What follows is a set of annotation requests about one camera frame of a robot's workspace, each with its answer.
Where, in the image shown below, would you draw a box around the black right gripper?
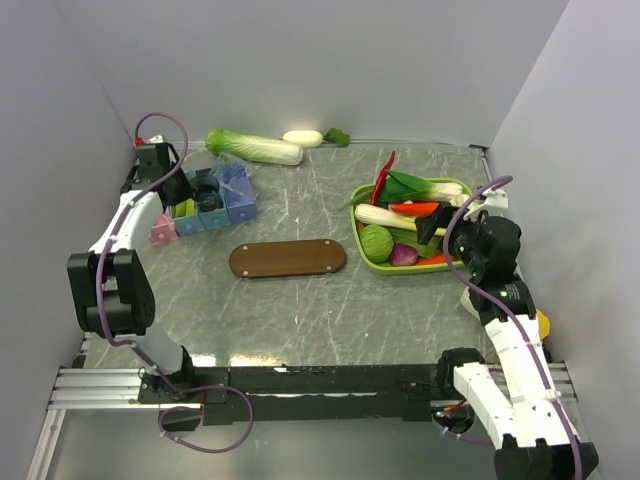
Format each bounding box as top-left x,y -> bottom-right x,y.
414,201 -> 486,276

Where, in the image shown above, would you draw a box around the dark glass cup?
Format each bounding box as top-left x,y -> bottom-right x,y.
194,184 -> 223,212

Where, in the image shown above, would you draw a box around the clear textured plastic holder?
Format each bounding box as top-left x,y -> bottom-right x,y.
214,152 -> 249,197

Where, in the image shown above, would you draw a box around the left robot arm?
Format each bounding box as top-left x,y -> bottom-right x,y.
67,142 -> 198,402

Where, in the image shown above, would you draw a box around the yellow cabbage by arm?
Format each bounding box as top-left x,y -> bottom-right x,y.
460,288 -> 551,340

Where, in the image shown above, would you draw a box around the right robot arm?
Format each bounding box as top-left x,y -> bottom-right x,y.
415,205 -> 599,479

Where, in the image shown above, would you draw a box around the green toothpaste tubes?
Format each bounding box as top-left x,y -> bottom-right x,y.
174,199 -> 198,218

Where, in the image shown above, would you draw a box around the brown wooden tray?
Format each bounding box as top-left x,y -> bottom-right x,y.
229,239 -> 346,279

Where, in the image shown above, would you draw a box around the orange carrot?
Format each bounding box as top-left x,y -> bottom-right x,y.
389,202 -> 440,217

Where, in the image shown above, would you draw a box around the green plastic vegetable basket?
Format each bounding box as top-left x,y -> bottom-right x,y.
349,178 -> 472,276

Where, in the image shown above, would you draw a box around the small red pepper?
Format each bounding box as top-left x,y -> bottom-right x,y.
415,254 -> 447,266

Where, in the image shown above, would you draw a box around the purple onion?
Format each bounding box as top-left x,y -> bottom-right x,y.
388,243 -> 419,267

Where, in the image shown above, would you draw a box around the white celery stalk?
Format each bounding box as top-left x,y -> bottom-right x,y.
354,204 -> 417,232

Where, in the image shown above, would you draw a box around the napa cabbage in basket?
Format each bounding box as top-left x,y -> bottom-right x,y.
449,193 -> 470,208

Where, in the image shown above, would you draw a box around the bok choy in basket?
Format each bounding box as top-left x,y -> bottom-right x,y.
378,170 -> 465,204

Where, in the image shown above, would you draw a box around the round green cabbage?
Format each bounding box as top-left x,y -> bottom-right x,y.
360,225 -> 394,264

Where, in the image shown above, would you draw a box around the red chili pepper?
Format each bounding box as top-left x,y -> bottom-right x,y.
370,150 -> 396,206

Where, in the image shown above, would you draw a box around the pink drawer box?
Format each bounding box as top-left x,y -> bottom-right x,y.
149,208 -> 179,245

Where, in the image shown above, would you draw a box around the teal drawer box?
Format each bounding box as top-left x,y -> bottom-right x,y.
171,170 -> 205,236

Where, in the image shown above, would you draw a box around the green scallion leaf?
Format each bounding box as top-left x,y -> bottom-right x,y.
339,192 -> 372,211

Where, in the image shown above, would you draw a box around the purple drawer box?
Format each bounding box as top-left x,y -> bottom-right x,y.
221,173 -> 257,224

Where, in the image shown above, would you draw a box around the napa cabbage on table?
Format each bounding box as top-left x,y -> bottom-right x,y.
205,128 -> 304,166

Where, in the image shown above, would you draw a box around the white daikon radish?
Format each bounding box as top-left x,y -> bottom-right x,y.
282,128 -> 351,149

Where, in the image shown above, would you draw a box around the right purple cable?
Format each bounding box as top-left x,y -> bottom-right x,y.
432,174 -> 584,480

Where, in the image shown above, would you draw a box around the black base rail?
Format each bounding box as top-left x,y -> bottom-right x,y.
138,364 -> 462,426

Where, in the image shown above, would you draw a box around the aluminium frame rail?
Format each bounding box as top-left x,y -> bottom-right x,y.
25,364 -> 579,480

